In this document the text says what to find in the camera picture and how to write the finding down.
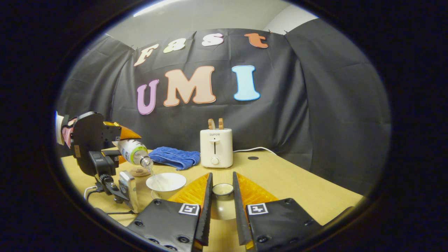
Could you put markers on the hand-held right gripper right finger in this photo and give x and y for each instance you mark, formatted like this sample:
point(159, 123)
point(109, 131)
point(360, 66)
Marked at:
point(238, 210)

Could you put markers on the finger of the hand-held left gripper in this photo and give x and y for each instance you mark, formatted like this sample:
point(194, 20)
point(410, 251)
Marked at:
point(117, 155)
point(127, 134)

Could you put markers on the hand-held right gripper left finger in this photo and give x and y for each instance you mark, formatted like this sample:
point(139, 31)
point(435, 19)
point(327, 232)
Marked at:
point(206, 210)

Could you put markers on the white teacup lid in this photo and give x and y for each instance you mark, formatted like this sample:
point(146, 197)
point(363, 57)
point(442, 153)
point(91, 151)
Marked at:
point(223, 206)

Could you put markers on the clear water bottle yellow label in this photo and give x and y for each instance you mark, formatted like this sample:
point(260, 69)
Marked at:
point(134, 151)

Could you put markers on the round cork coaster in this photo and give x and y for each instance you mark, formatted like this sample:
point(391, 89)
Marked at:
point(140, 172)

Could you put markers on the white teacup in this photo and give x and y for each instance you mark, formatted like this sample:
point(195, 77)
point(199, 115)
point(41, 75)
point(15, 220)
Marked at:
point(166, 182)

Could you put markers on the blue towel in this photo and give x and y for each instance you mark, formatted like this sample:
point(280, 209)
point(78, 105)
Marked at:
point(175, 157)

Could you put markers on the white toaster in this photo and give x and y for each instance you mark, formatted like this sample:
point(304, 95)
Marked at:
point(216, 148)

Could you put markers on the toast slice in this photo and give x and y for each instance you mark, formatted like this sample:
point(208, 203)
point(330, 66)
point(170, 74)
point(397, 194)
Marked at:
point(211, 124)
point(221, 124)

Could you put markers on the black backdrop cloth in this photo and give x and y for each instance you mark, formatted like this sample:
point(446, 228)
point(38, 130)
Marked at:
point(315, 115)

